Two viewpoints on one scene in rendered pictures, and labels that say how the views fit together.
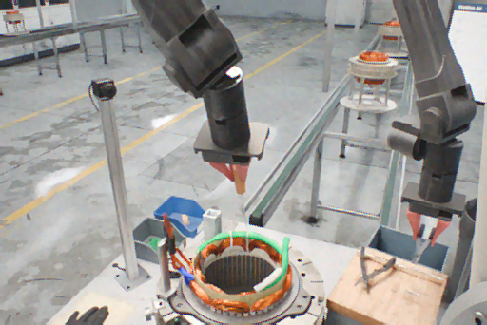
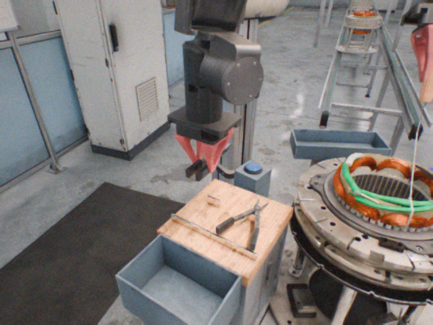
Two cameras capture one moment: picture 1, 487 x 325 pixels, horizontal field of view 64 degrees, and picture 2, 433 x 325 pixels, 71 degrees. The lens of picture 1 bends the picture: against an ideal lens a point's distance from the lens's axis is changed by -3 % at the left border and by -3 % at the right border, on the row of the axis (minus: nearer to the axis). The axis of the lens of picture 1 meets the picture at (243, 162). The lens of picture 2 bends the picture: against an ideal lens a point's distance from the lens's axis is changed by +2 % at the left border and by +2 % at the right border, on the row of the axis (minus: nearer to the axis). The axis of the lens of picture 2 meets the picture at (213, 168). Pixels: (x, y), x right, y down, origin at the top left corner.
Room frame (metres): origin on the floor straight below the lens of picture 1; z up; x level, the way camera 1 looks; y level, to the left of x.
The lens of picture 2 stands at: (1.04, -0.33, 1.46)
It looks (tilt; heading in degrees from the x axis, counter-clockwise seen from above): 33 degrees down; 179
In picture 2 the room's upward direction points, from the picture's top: straight up
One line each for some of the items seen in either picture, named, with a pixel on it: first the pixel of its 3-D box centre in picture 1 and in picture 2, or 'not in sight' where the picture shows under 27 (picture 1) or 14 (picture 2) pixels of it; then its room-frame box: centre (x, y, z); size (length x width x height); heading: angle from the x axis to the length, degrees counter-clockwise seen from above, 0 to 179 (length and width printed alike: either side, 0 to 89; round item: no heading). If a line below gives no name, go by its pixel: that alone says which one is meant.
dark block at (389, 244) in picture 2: not in sight; (392, 244); (0.71, -0.04, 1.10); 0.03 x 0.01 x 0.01; 62
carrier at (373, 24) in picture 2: not in sight; (359, 34); (-2.18, 1.15, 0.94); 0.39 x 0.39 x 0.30
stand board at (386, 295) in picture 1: (389, 291); (228, 223); (0.61, -0.29, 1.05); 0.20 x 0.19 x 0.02; 147
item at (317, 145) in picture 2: not in sight; (327, 179); (0.28, 0.04, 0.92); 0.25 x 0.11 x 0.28; 84
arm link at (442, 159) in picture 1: (439, 152); (206, 63); (0.61, -0.33, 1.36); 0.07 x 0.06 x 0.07; 30
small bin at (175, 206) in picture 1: (182, 216); not in sight; (1.25, 0.23, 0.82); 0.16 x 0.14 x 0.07; 69
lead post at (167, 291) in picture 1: (165, 271); not in sight; (0.55, 0.14, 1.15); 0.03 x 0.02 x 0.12; 144
